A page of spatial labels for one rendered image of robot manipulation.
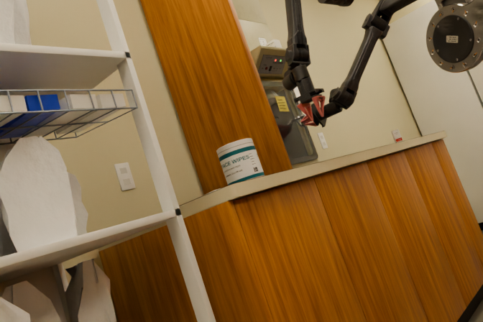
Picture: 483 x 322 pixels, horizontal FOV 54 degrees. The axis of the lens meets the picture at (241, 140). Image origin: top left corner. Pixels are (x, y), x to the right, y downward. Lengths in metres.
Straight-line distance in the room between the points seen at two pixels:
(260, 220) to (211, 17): 1.06
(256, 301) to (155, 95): 1.25
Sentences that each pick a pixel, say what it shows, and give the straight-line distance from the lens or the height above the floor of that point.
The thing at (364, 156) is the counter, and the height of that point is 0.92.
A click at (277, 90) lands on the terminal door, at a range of 2.23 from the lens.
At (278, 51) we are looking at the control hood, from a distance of 2.20.
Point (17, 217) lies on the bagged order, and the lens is 1.11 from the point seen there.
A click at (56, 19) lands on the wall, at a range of 2.19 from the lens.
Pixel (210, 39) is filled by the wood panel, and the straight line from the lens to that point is 2.15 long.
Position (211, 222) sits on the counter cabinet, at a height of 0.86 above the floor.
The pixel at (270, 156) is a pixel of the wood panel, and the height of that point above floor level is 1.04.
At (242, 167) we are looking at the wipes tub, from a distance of 1.57.
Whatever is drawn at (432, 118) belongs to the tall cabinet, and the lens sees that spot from 5.00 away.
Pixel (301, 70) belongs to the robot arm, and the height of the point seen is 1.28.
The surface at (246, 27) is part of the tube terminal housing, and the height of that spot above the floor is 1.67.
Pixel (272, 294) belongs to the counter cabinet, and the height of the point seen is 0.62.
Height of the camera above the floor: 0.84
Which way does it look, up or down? 9 degrees up
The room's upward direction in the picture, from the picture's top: 19 degrees counter-clockwise
